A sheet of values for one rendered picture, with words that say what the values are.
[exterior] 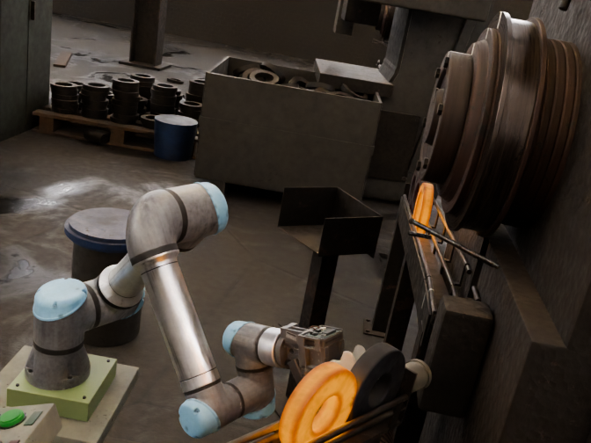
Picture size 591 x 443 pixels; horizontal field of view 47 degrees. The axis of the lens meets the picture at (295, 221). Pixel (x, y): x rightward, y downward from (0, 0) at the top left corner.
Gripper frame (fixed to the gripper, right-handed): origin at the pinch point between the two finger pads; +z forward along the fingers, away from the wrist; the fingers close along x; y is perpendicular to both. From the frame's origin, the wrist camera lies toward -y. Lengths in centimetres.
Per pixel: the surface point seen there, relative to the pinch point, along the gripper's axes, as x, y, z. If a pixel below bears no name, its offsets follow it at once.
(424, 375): 14.8, -3.7, 1.6
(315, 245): 60, 9, -62
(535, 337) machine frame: 11.6, 8.8, 24.6
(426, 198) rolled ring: 99, 18, -46
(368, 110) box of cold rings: 227, 49, -159
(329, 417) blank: -13.0, -1.6, 0.7
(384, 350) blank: -0.2, 6.3, 3.2
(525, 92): 30, 48, 16
